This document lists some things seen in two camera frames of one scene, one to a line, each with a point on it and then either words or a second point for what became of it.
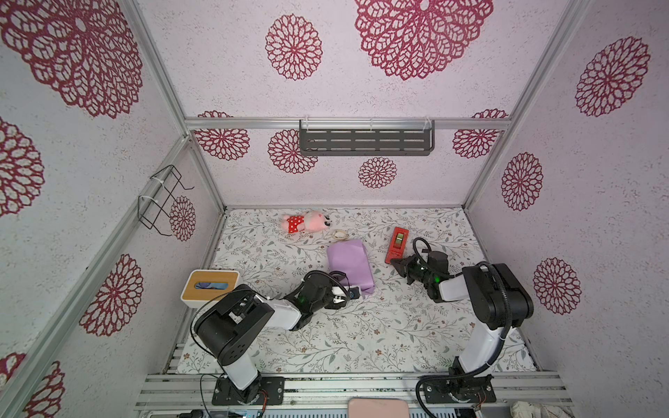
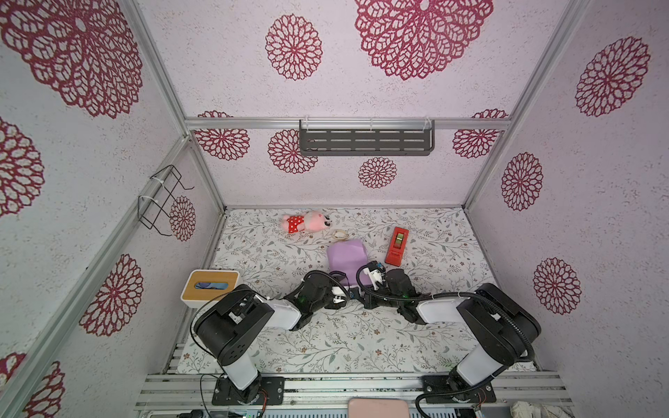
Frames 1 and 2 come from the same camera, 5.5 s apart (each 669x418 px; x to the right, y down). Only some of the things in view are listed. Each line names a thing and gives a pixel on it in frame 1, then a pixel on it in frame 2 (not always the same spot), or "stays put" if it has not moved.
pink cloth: (352, 258) stays put
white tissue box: (204, 285) stays put
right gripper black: (403, 269) -> (368, 302)
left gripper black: (334, 305) stays put
